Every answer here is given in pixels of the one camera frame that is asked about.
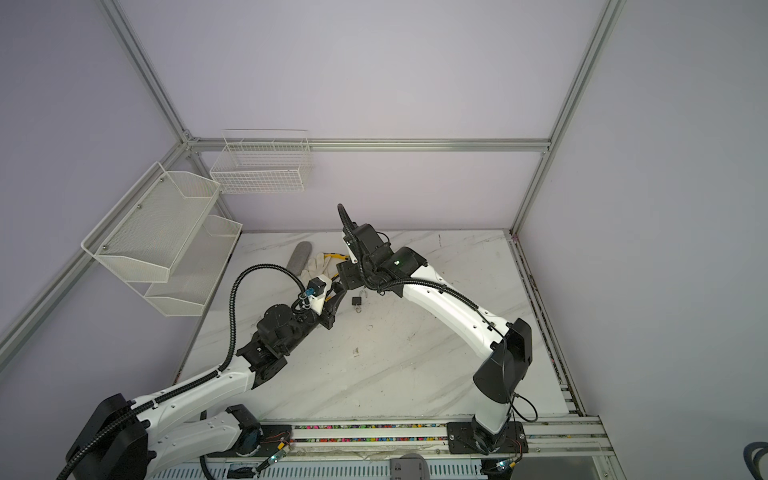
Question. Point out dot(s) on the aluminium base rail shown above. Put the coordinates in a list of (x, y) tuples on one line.
[(372, 441)]

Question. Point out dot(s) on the white work glove yellow cuff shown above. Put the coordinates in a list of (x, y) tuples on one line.
[(320, 264)]

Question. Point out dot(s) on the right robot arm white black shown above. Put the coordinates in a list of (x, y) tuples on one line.
[(505, 347)]

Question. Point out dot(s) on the white wire basket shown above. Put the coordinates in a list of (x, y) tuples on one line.
[(255, 161)]

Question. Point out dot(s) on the yellow black pliers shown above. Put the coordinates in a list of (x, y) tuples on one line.
[(336, 258)]

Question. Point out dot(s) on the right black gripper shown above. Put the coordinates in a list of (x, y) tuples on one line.
[(347, 277)]

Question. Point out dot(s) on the grey round object bottom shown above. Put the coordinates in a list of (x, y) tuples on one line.
[(409, 467)]

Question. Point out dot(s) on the grey oval sharpening stone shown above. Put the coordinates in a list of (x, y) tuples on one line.
[(299, 257)]

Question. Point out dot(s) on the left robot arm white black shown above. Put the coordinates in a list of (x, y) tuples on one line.
[(135, 439)]

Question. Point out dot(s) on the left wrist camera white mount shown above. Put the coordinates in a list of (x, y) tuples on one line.
[(316, 293)]

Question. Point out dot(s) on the white two-tier mesh shelf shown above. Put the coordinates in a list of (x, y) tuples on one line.
[(165, 241)]

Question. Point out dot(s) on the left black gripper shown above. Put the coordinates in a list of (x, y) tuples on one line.
[(329, 314)]

